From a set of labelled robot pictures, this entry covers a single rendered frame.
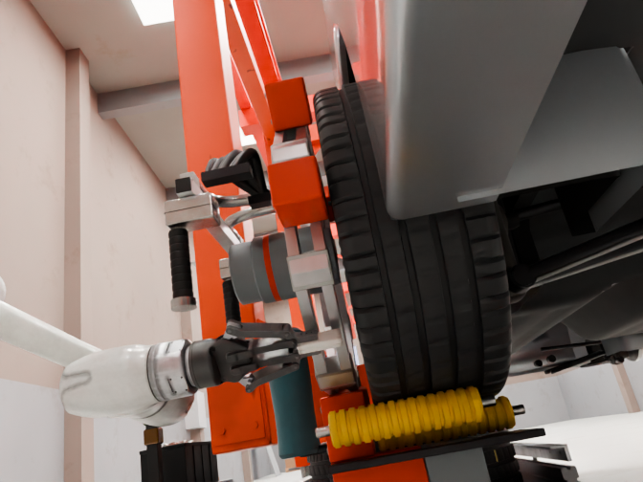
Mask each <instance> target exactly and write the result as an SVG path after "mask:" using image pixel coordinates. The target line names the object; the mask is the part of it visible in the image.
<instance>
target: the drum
mask: <svg viewBox="0 0 643 482"><path fill-rule="evenodd" d="M298 232H299V242H300V248H301V253H303V252H311V251H313V250H314V245H313V240H312V234H311V229H310V227H305V228H300V229H298ZM323 232H324V238H325V243H326V247H327V248H328V249H329V254H330V259H331V264H332V269H333V274H334V278H335V284H334V285H338V284H340V283H341V277H340V271H339V266H338V260H337V255H336V251H335V247H334V242H333V237H332V233H331V229H330V228H324V229H323ZM287 256H288V252H287V247H286V240H285V234H284V231H282V232H277V233H272V234H266V235H262V236H258V237H254V238H253V239H252V241H249V242H244V243H239V244H234V245H231V247H230V249H229V270H230V274H231V279H232V284H233V289H234V292H235V294H236V297H237V299H238V301H239V302H240V303H241V304H243V305H246V304H251V303H256V302H260V301H264V302H265V303H271V302H276V301H282V300H285V299H290V298H295V297H297V295H296V292H293V288H292V283H291V278H290V274H289V269H288V264H287V259H286V257H287ZM309 291H310V295H313V294H319V293H323V291H322V287H318V288H313V289H309Z"/></svg>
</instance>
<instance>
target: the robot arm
mask: <svg viewBox="0 0 643 482"><path fill-rule="evenodd" d="M5 297H6V286H5V283H4V281H3V279H2V278H1V276H0V340H2V341H4V342H7V343H9V344H12V345H14V346H16V347H19V348H21V349H23V350H26V351H28V352H31V353H33V354H35V355H37V356H39V357H41V358H44V359H46V360H49V361H51V362H55V363H57V364H59V365H62V366H64V367H65V369H64V370H63V373H62V375H61V378H60V382H59V396H60V400H61V402H62V404H63V406H64V408H65V410H66V411H67V412H68V413H70V414H73V415H77V416H81V417H89V418H100V417H107V418H110V419H112V418H130V419H132V420H135V421H138V422H140V423H143V424H146V425H150V426H154V427H167V426H171V425H174V424H177V423H178V422H180V421H182V420H183V419H184V418H185V417H186V416H187V415H188V412H189V410H190V408H191V406H192V404H193V402H194V394H196V392H197V391H198V389H203V388H208V387H213V386H218V385H220V384H222V383H225V382H230V383H241V384H242V385H244V386H245V391H246V392H247V393H251V392H253V391H254V390H255V389H256V388H257V387H258V386H259V385H262V384H264V383H267V382H270V381H272V380H274V379H277V378H279V377H282V376H284V375H287V374H289V373H291V372H294V371H296V370H298V369H299V362H300V360H301V359H302V358H304V357H310V356H315V355H319V354H320V353H321V352H322V350H325V349H330V348H335V347H340V346H343V338H342V333H341V329H340V328H338V329H333V330H328V331H323V332H319V333H318V332H317V330H314V329H313V330H308V331H303V332H295V331H294V330H293V329H292V328H291V325H290V324H289V323H267V322H240V321H237V320H234V319H229V320H228V323H227V327H226V331H225V334H224V335H221V336H219V337H218V338H216V339H205V340H197V341H194V342H191V341H190V340H188V339H182V340H174V341H169V342H164V343H162V342H161V343H157V344H153V345H141V344H133V345H125V346H120V347H114V348H109V349H105V350H100V349H98V348H97V347H94V346H92V345H90V344H88V343H86V342H84V341H82V340H79V339H77V338H75V337H73V336H71V335H69V334H67V333H65V332H63V331H61V330H59V329H57V328H55V327H54V326H52V325H50V324H48V323H46V322H43V321H41V320H39V319H37V318H34V317H32V316H30V315H28V314H26V313H24V312H22V311H20V310H18V309H16V308H14V307H12V306H10V305H9V304H7V303H5V302H4V300H5ZM237 337H239V338H260V339H246V340H241V339H238V338H237ZM264 366H266V367H264ZM260 367H264V368H262V369H259V370H257V369H258V368H260ZM255 370H257V371H256V372H255V373H253V374H252V373H249V372H250V371H255ZM248 373H249V374H248ZM246 374H248V375H246Z"/></svg>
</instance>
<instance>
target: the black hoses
mask: <svg viewBox="0 0 643 482"><path fill-rule="evenodd" d="M201 182H202V183H203V185H204V186H205V187H212V186H221V185H224V184H229V183H233V184H234V185H236V186H238V187H239V188H241V189H242V190H244V191H245V192H247V193H249V194H250V195H251V196H248V203H249V206H250V208H251V209H257V208H266V207H270V206H271V205H272V204H271V200H272V198H271V191H270V190H269V189H268V188H267V186H266V182H265V177H264V173H263V168H262V164H261V160H260V156H259V154H258V152H257V151H256V150H255V149H254V148H251V147H250V148H247V149H245V150H244V151H241V150H239V149H235V150H233V151H231V152H230V153H229V154H227V155H226V156H225V157H220V158H219V159H217V158H212V159H210V160H209V162H208V164H207V166H206V169H205V171H204V172H201Z"/></svg>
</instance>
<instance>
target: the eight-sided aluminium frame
mask: <svg viewBox="0 0 643 482"><path fill-rule="evenodd" d="M308 156H315V153H314V149H313V146H312V143H311V135H310V130H309V125H307V126H303V127H298V128H294V129H289V130H284V131H280V132H276V133H275V137H274V142H273V144H272V145H271V157H272V164H276V163H281V162H285V161H290V160H295V159H299V158H303V157H308ZM283 228H284V234H285V240H286V247H287V252H288V256H287V257H286V259H287V264H288V269H289V274H290V278H291V283H292V288H293V292H296V295H297V299H298V303H299V309H300V313H301V317H302V321H303V325H304V328H305V331H308V330H313V329H314V330H317V332H318V333H319V332H320V330H319V326H318V323H317V319H316V315H315V311H314V307H313V303H312V298H311V295H310V291H309V289H313V288H318V287H322V291H323V293H319V295H320V301H321V311H322V316H323V319H322V323H323V330H324V331H328V330H333V329H338V328H340V329H341V333H342V338H343V346H340V347H335V348H330V349H326V353H327V357H326V356H325V354H324V350H322V351H321V353H320V354H319V355H315V356H312V359H313V362H314V370H315V377H316V380H317V382H318V385H319V388H320V391H324V392H325V393H327V394H328V395H331V394H336V393H338V392H339V390H344V389H348V390H349V391H351V390H356V389H359V386H361V381H360V376H359V371H358V369H357V364H356V359H355V352H354V346H353V340H354V339H353V333H352V328H351V322H350V318H349V314H348V313H347V309H346V304H345V298H344V289H343V284H342V280H341V283H340V284H338V285H334V284H335V278H334V274H333V269H332V264H331V259H330V254H329V249H328V248H327V247H326V243H325V238H324V232H323V227H322V221H318V222H313V223H310V229H311V234H312V240H313V245H314V250H313V251H311V252H303V253H301V248H300V242H299V232H298V226H294V227H290V228H285V227H283ZM336 350H337V351H336ZM337 354H338V355H337Z"/></svg>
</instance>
